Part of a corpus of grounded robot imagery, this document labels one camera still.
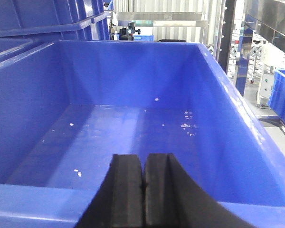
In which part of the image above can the large blue bin right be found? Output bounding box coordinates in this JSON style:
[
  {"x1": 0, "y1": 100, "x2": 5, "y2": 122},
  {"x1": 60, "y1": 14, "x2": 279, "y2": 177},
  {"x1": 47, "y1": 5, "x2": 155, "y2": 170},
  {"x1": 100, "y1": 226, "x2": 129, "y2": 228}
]
[{"x1": 0, "y1": 40, "x2": 285, "y2": 228}]

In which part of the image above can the black vertical post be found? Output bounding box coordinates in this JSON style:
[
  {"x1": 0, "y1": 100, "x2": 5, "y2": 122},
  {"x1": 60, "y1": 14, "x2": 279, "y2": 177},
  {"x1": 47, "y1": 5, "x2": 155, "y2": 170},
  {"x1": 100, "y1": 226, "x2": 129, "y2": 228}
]
[{"x1": 217, "y1": 0, "x2": 236, "y2": 73}]

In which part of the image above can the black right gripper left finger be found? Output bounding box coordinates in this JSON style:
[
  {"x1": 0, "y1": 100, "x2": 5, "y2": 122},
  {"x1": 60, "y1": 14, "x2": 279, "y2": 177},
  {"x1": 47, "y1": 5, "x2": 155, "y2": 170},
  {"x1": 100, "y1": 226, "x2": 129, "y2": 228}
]
[{"x1": 76, "y1": 154, "x2": 143, "y2": 228}]

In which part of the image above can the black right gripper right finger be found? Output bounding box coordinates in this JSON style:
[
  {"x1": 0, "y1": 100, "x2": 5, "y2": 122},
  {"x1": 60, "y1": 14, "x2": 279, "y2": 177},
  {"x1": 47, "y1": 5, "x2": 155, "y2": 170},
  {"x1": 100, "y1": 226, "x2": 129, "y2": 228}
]
[{"x1": 144, "y1": 153, "x2": 252, "y2": 228}]

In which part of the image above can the blue bin far right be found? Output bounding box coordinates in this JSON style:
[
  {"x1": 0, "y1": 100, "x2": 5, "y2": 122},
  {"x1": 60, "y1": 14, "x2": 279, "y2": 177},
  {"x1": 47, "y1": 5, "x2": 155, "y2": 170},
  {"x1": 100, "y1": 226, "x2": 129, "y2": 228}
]
[{"x1": 268, "y1": 69, "x2": 285, "y2": 123}]

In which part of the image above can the stacked blue bin upper left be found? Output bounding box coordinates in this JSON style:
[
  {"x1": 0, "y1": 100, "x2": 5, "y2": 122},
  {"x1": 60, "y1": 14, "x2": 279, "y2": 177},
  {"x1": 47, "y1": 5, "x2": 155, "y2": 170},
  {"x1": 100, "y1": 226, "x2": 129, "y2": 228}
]
[{"x1": 0, "y1": 0, "x2": 109, "y2": 42}]

